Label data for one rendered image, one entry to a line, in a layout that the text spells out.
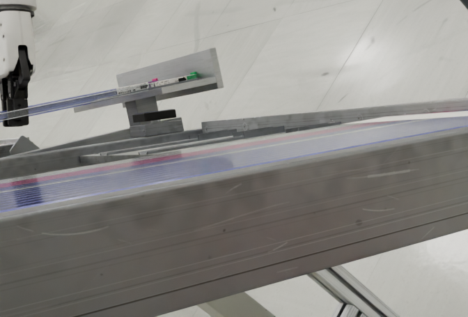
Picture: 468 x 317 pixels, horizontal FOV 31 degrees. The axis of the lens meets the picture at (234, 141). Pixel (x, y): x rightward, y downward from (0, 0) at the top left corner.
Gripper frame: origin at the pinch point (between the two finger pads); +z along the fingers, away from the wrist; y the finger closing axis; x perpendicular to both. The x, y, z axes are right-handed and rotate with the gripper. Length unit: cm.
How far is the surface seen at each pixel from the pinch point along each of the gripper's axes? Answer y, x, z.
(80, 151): 22.2, 0.7, 7.1
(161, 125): 22.7, 12.9, 4.0
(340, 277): 20, 46, 30
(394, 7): -65, 148, -36
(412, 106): 66, 18, 5
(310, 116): 49, 19, 5
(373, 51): -63, 136, -21
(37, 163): 22.1, -5.2, 8.3
